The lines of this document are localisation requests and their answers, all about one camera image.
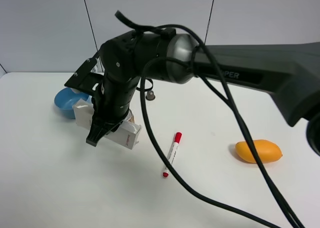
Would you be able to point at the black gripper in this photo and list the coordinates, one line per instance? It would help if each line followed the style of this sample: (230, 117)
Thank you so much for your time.
(111, 107)

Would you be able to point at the white cardboard box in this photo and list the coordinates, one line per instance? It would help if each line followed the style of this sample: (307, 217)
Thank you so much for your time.
(126, 135)

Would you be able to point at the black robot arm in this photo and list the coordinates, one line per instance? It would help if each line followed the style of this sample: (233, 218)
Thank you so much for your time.
(289, 73)

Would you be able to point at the yellow drink can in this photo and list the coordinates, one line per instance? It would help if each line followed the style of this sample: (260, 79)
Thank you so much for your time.
(130, 116)

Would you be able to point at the blue bowl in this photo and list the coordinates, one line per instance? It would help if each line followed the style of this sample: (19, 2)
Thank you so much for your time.
(66, 98)

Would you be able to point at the small grey capsule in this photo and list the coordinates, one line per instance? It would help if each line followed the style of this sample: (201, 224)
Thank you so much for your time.
(150, 95)

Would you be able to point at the red white marker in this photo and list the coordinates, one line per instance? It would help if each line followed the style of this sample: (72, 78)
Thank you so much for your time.
(172, 153)

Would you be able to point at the yellow mango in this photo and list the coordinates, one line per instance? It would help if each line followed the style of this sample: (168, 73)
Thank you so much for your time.
(267, 151)

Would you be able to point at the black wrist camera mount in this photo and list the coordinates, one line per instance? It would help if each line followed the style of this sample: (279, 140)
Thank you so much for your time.
(83, 79)

